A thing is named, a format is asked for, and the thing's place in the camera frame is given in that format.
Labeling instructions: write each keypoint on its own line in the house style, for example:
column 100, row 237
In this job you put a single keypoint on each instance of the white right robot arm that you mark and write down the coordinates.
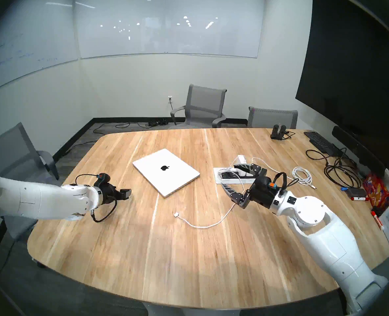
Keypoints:
column 329, row 239

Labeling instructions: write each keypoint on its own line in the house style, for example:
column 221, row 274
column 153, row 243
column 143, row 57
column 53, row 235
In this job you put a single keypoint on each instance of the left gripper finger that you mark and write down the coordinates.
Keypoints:
column 125, row 191
column 124, row 197

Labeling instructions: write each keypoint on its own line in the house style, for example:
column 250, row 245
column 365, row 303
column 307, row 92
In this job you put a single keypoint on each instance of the silver MacBook laptop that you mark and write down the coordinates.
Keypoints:
column 168, row 180

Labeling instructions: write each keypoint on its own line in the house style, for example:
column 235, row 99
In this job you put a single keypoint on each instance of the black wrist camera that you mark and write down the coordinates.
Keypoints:
column 103, row 178
column 269, row 183

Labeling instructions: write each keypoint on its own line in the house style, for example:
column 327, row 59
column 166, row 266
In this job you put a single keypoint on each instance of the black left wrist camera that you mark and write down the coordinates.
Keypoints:
column 103, row 178

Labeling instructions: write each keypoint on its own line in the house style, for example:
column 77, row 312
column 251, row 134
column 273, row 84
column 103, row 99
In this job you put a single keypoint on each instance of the white table pedestal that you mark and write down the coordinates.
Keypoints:
column 155, row 310

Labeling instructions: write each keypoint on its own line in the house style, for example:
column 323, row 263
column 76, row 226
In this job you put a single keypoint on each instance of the large white power adapter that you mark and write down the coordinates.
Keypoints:
column 242, row 159

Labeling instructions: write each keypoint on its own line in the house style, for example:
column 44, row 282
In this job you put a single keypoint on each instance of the grey whiteboard eraser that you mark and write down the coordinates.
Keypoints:
column 356, row 192

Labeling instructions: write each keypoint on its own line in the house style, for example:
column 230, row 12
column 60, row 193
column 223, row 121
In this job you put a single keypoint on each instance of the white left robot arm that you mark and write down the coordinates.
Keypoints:
column 26, row 200

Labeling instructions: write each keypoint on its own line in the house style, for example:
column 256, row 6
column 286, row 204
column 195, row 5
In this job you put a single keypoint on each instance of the black video bar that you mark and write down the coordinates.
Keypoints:
column 359, row 150

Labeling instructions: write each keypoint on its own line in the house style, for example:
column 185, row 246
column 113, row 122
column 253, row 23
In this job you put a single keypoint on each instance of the large black TV screen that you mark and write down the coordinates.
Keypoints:
column 352, row 71

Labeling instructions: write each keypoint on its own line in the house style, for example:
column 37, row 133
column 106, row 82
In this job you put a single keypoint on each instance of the glass whiteboard with writing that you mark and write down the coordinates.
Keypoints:
column 29, row 42

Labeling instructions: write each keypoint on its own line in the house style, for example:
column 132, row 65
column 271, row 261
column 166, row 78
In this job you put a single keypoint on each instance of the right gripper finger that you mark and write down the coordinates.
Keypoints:
column 237, row 198
column 252, row 169

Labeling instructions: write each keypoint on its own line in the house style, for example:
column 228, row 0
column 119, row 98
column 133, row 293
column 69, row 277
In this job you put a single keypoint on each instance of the black controller charging dock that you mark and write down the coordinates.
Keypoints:
column 277, row 131

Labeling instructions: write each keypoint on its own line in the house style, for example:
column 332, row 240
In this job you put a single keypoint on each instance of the silver table outlet box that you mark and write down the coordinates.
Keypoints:
column 217, row 177

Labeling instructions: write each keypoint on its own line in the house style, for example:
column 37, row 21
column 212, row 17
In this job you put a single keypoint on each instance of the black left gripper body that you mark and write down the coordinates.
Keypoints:
column 106, row 194

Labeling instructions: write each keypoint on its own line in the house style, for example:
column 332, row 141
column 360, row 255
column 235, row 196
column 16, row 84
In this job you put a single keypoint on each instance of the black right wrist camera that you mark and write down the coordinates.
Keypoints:
column 269, row 183

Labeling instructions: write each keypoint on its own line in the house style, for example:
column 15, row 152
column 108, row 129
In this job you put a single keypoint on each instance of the colourful snack bag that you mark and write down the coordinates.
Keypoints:
column 375, row 190

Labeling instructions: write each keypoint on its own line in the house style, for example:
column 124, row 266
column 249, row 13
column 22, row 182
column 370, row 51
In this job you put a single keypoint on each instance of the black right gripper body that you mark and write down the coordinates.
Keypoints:
column 258, row 195

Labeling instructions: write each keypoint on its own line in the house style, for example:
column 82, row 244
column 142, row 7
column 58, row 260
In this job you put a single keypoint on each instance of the black keyboard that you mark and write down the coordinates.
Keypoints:
column 321, row 141

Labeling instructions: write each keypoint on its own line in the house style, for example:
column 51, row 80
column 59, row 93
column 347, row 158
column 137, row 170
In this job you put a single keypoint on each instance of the grey mesh office chair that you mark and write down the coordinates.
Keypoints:
column 204, row 101
column 10, row 150
column 273, row 118

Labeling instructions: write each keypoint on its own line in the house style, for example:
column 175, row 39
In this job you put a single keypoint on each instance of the red whiteboard marker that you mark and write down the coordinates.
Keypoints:
column 356, row 198

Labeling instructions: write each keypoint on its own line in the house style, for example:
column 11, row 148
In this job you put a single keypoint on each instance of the orange whiteboard marker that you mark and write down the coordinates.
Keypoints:
column 377, row 220

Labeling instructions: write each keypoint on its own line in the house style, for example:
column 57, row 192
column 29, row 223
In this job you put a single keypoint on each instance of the blank glass whiteboard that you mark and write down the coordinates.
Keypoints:
column 168, row 25

